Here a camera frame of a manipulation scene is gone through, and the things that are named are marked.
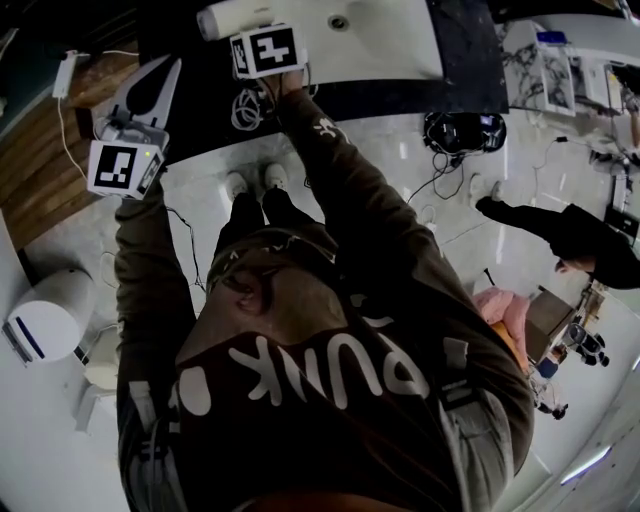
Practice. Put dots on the person's white shoe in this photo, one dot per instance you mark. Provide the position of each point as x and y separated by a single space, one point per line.
236 184
275 176

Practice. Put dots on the cardboard box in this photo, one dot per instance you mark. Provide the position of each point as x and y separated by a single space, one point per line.
550 322

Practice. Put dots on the white toilet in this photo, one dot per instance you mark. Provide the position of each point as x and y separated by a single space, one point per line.
47 317

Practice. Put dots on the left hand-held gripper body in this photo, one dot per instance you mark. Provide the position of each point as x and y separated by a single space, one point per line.
120 167

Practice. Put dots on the white sink basin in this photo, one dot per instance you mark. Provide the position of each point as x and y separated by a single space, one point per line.
380 45

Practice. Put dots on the person's brown printed sweatshirt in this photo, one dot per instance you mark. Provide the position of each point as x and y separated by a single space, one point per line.
320 380

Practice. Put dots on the marble patterned panel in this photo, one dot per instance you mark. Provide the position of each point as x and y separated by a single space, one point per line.
537 70

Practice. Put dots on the blue packet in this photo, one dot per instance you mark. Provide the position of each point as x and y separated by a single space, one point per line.
552 37

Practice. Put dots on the black marble sink counter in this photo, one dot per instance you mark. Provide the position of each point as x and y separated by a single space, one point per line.
465 55

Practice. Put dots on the pink cloth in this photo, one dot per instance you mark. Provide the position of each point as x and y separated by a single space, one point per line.
502 312

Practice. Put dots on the person's white left shoe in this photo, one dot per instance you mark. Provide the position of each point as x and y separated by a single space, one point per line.
236 184

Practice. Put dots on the person's white right shoe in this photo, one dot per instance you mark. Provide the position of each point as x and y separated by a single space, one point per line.
275 176

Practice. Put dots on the person's black trousers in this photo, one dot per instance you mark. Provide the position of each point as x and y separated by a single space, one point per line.
260 215

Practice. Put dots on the black equipment case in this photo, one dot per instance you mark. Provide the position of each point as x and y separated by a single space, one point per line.
462 131

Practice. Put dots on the person's right forearm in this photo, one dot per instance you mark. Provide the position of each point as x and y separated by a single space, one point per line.
340 160

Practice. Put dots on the black wheeled machine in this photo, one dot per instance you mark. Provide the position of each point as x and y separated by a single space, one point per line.
590 345

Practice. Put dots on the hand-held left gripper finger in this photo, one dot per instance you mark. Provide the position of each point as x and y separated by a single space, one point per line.
169 90
124 97

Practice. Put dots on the person's left forearm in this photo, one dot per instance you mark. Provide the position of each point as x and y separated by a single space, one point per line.
145 260

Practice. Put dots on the white hair dryer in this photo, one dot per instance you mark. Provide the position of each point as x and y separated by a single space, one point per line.
220 17

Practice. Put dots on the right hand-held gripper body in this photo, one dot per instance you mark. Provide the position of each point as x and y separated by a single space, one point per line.
270 50

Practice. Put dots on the wooden panel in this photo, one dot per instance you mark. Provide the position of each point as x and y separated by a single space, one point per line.
35 160

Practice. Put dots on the white power adapter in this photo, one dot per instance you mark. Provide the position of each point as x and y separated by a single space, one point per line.
65 72

